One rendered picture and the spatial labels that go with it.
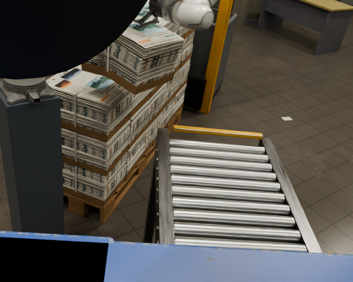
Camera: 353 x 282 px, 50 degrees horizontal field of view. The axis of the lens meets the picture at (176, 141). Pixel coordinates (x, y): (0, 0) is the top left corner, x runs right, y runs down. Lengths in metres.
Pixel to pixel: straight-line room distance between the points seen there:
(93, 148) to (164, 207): 0.81
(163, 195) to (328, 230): 1.60
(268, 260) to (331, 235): 2.51
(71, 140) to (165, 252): 1.90
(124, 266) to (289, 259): 0.11
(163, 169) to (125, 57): 0.52
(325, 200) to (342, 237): 0.36
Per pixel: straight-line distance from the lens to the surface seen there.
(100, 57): 1.80
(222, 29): 3.35
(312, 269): 0.27
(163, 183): 1.47
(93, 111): 1.95
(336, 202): 3.06
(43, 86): 1.57
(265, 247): 1.34
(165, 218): 1.33
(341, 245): 2.73
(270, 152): 1.80
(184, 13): 1.56
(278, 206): 1.51
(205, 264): 0.25
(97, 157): 2.10
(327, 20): 5.94
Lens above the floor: 1.74
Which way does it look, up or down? 33 degrees down
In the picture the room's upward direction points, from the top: 9 degrees clockwise
